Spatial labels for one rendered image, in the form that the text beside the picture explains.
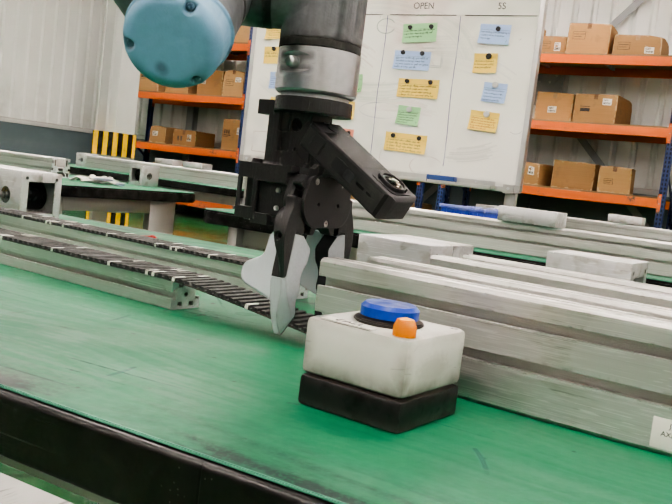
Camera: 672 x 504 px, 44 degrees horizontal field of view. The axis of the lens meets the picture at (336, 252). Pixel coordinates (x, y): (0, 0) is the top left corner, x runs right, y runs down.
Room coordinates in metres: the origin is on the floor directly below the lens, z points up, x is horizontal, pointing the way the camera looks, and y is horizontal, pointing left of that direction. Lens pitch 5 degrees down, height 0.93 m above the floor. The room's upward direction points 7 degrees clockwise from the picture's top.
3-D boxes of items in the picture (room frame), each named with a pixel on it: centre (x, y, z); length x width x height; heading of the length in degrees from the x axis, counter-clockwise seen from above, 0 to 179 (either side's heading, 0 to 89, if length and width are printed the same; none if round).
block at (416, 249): (0.90, -0.08, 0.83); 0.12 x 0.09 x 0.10; 145
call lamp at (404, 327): (0.51, -0.05, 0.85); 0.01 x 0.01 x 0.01
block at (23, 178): (1.55, 0.60, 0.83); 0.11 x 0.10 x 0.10; 148
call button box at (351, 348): (0.56, -0.05, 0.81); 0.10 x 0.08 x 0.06; 145
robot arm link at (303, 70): (0.76, 0.04, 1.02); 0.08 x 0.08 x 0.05
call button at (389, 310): (0.56, -0.04, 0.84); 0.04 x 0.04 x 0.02
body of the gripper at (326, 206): (0.77, 0.04, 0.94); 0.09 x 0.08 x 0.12; 55
